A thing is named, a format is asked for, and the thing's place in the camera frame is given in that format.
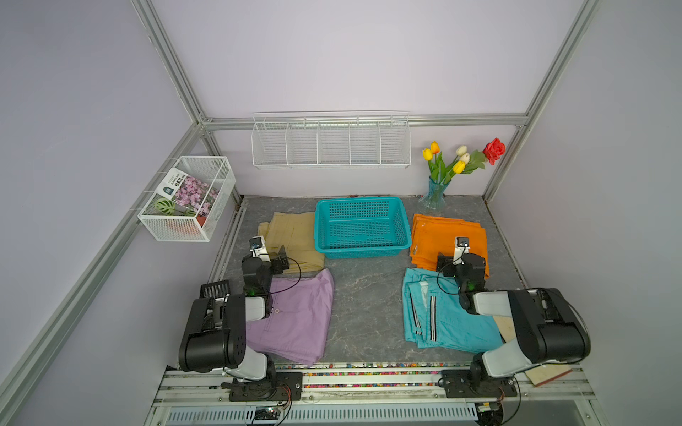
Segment pink flower plant pot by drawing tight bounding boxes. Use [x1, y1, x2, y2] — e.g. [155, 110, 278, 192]
[153, 175, 220, 226]

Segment glass vase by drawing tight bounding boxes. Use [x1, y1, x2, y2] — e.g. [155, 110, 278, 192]
[419, 179, 448, 212]

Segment khaki pants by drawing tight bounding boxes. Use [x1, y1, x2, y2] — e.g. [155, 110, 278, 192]
[257, 212, 325, 273]

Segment purple pants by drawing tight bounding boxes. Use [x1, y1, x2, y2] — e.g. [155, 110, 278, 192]
[246, 269, 335, 367]

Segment teal pants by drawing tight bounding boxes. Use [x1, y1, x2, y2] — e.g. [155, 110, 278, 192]
[402, 268, 504, 353]

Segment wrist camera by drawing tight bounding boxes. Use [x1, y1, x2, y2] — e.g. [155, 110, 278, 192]
[249, 235, 270, 262]
[453, 237, 470, 264]

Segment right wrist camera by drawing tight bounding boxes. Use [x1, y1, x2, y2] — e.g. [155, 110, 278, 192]
[453, 237, 470, 264]

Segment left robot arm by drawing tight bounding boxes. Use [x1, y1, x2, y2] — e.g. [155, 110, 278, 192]
[179, 247, 289, 384]

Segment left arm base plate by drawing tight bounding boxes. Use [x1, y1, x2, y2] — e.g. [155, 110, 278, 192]
[221, 372, 303, 402]

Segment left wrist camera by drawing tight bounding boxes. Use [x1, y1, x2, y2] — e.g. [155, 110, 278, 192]
[249, 235, 270, 262]

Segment white wire wall shelf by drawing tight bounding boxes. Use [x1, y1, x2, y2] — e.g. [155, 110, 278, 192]
[250, 113, 412, 169]

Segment orange pants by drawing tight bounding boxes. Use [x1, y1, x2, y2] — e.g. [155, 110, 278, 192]
[410, 214, 490, 279]

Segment yellow tulip bunch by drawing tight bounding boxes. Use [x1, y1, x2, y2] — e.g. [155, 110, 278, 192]
[422, 140, 487, 185]

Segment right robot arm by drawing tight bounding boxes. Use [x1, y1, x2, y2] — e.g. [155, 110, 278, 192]
[436, 251, 591, 392]

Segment teal plastic basket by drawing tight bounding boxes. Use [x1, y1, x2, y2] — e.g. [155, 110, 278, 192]
[314, 196, 412, 259]

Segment red rose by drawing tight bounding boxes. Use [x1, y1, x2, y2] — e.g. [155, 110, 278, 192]
[482, 138, 506, 165]

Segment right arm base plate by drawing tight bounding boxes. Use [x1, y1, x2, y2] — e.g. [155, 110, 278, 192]
[436, 369, 519, 399]

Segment white wire side basket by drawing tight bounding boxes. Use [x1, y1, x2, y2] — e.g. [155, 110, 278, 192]
[138, 155, 236, 242]

